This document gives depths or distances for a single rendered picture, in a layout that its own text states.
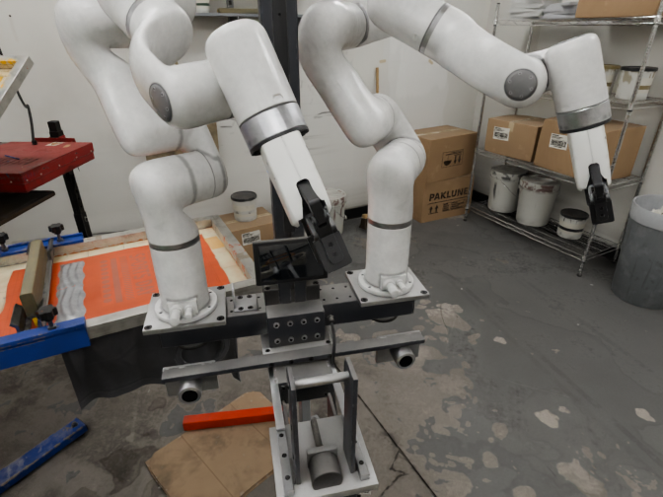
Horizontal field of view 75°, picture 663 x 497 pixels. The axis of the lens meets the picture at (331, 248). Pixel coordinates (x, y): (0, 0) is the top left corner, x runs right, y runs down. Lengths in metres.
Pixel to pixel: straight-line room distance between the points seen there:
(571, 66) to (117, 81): 0.74
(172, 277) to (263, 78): 0.48
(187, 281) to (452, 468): 1.53
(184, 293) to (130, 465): 1.42
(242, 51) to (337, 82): 0.37
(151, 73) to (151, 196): 0.27
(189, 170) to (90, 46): 0.25
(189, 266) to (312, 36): 0.48
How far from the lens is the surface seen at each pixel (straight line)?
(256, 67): 0.51
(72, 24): 0.88
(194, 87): 0.56
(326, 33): 0.84
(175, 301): 0.90
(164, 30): 0.68
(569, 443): 2.37
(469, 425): 2.27
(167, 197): 0.80
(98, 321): 1.26
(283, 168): 0.48
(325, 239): 0.47
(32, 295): 1.34
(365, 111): 0.85
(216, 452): 2.12
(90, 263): 1.65
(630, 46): 3.94
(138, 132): 0.84
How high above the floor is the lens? 1.66
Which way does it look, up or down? 27 degrees down
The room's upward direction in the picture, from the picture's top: straight up
